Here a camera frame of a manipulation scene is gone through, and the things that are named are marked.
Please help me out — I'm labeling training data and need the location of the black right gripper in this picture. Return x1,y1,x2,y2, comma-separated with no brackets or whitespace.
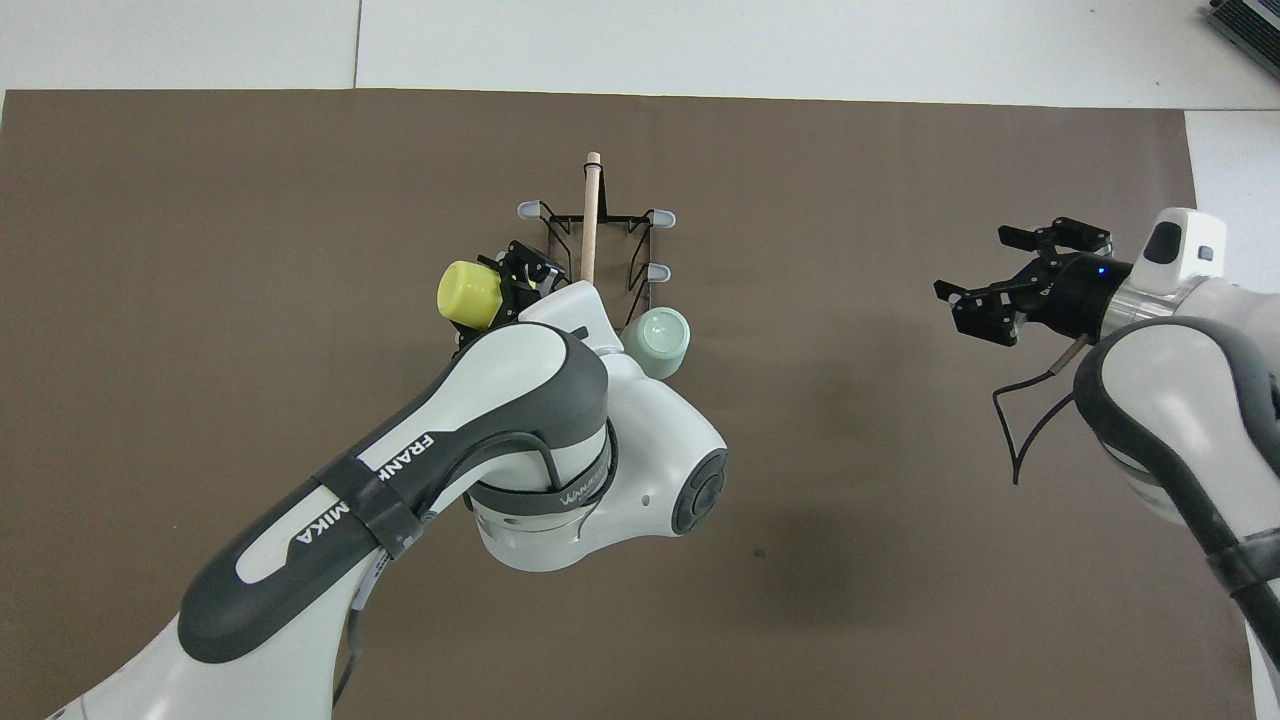
932,214,1137,349

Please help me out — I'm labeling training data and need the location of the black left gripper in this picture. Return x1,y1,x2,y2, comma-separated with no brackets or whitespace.
452,239,562,352

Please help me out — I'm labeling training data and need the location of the yellow plastic cup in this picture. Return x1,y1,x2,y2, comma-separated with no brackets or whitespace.
437,260,504,332

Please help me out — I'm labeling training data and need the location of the pale green plastic cup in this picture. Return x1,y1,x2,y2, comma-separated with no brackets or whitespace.
622,306,692,381

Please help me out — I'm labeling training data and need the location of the brown table mat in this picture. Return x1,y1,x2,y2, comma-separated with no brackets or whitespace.
0,88,1257,720

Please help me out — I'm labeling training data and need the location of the grey ribbed device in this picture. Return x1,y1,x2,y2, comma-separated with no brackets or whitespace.
1203,0,1280,57

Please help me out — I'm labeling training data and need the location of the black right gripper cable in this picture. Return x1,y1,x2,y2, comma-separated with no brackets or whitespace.
991,335,1092,487

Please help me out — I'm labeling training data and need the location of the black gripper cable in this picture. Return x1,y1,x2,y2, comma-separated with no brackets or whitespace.
330,430,563,707
991,335,1092,487

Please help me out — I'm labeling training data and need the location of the black wire cup rack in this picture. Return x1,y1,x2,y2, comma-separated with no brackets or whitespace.
516,151,678,331

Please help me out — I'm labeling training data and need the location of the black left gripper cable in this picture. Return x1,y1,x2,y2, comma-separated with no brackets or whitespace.
330,430,563,707

